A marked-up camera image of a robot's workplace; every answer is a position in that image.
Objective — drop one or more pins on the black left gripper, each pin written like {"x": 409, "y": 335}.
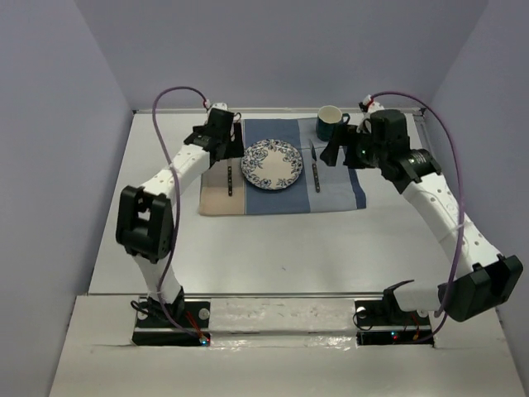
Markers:
{"x": 235, "y": 150}

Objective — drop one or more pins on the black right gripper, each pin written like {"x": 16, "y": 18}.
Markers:
{"x": 350, "y": 136}

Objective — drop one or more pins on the steel fork patterned handle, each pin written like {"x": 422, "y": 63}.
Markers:
{"x": 229, "y": 177}

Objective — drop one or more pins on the steel knife patterned handle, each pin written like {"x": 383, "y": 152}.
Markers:
{"x": 314, "y": 167}

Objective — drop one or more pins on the teal mug white inside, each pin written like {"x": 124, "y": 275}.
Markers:
{"x": 328, "y": 117}

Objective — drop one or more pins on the blue floral ceramic plate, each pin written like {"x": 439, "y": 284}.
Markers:
{"x": 271, "y": 164}

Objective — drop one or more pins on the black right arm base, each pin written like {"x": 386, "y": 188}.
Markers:
{"x": 375, "y": 326}

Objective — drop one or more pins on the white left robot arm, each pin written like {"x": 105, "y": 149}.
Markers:
{"x": 148, "y": 215}

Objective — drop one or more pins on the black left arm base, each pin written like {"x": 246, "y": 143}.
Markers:
{"x": 153, "y": 329}

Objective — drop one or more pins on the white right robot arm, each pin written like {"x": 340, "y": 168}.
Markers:
{"x": 480, "y": 277}

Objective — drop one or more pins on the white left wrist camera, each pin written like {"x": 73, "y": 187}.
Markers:
{"x": 208, "y": 105}

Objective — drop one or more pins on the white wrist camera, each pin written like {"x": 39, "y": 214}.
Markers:
{"x": 368, "y": 106}
{"x": 208, "y": 105}

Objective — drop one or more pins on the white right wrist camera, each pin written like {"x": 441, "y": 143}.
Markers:
{"x": 368, "y": 106}

